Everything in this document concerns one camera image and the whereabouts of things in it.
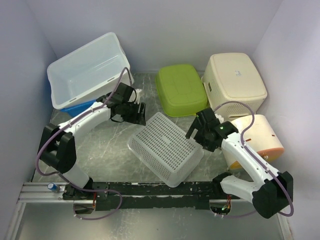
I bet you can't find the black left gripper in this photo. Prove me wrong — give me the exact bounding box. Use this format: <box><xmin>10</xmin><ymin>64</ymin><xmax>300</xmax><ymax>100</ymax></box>
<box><xmin>121</xmin><ymin>100</ymin><xmax>147</xmax><ymax>127</ymax></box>

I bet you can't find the white perforated plastic basket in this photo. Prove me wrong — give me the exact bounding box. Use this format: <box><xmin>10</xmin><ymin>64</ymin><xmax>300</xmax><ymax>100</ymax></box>
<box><xmin>127</xmin><ymin>112</ymin><xmax>204</xmax><ymax>188</ymax></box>

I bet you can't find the lime green plastic basin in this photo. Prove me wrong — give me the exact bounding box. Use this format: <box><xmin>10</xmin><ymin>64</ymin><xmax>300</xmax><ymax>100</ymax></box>
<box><xmin>155</xmin><ymin>64</ymin><xmax>208</xmax><ymax>117</ymax></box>

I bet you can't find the cream perforated storage basket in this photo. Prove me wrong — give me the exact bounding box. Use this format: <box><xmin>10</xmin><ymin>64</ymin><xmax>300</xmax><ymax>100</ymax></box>
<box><xmin>201</xmin><ymin>52</ymin><xmax>268</xmax><ymax>120</ymax></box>

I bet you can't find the translucent white plastic tub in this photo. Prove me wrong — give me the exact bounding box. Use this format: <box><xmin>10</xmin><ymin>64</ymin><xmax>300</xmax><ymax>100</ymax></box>
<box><xmin>47</xmin><ymin>32</ymin><xmax>134</xmax><ymax>110</ymax></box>

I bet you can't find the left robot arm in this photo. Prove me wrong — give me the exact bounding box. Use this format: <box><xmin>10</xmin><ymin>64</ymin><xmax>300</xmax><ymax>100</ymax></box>
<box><xmin>35</xmin><ymin>82</ymin><xmax>146</xmax><ymax>200</ymax></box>

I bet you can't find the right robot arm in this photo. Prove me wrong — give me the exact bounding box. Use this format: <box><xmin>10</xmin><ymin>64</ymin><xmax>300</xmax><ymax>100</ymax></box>
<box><xmin>185</xmin><ymin>107</ymin><xmax>294</xmax><ymax>219</ymax></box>

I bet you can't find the cream cylindrical bin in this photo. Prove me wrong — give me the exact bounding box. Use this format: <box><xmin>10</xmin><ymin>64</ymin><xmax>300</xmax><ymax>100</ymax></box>
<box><xmin>222</xmin><ymin>114</ymin><xmax>285</xmax><ymax>170</ymax></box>

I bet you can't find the blue plastic tub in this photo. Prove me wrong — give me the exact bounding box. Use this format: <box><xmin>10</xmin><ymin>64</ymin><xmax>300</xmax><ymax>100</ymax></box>
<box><xmin>49</xmin><ymin>80</ymin><xmax>97</xmax><ymax>117</ymax></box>

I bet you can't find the blue capacitor cylinder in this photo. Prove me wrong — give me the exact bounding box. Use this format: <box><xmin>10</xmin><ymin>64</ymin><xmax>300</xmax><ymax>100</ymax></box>
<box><xmin>47</xmin><ymin>182</ymin><xmax>61</xmax><ymax>193</ymax></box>

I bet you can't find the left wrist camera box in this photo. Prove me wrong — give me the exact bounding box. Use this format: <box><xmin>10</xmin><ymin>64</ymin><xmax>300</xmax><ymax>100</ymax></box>
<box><xmin>134</xmin><ymin>88</ymin><xmax>143</xmax><ymax>104</ymax></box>

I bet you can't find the aluminium rail frame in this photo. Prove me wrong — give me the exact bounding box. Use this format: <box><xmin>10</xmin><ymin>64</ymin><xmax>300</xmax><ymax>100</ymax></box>
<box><xmin>18</xmin><ymin>181</ymin><xmax>227</xmax><ymax>203</ymax></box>

